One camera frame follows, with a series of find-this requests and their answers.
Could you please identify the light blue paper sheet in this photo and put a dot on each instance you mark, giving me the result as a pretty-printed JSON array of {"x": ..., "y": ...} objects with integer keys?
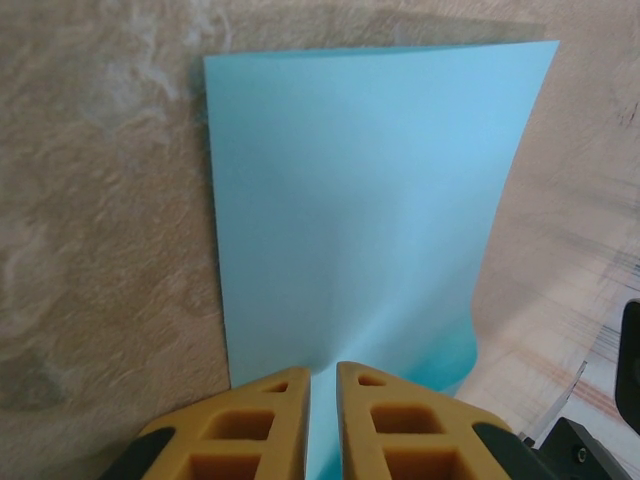
[{"x": 350, "y": 200}]

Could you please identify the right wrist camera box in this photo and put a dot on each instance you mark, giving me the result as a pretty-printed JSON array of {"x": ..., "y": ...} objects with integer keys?
[{"x": 631, "y": 365}]

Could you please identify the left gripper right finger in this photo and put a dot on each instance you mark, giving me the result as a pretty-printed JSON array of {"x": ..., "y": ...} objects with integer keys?
[{"x": 400, "y": 430}]

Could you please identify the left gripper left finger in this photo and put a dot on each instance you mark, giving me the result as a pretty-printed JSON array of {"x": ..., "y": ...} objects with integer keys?
[{"x": 250, "y": 430}]

